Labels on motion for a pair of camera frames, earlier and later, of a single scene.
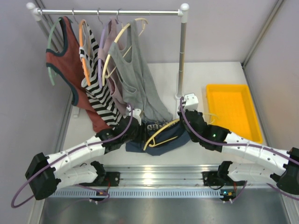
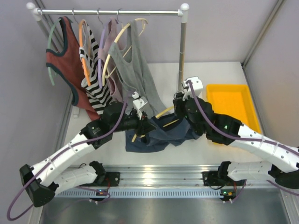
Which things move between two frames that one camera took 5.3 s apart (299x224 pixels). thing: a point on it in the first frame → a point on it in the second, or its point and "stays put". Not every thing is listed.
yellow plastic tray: (231, 106) stays put
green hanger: (48, 47) stays put
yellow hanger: (152, 137) → (157, 116)
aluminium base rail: (165, 181) stays put
